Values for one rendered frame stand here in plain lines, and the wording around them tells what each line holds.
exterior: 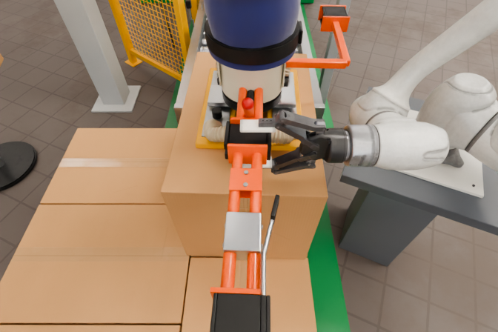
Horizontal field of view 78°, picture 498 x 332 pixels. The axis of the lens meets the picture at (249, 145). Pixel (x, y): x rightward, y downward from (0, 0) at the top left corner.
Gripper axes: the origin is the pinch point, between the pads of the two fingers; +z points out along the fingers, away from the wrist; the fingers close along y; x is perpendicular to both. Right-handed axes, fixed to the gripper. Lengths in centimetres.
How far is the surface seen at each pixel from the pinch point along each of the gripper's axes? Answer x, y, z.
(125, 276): -11, 53, 40
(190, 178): 0.0, 12.9, 14.3
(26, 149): 85, 105, 146
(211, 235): -4.2, 36.1, 11.0
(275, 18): 16.9, -19.7, -5.2
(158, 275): -10, 53, 29
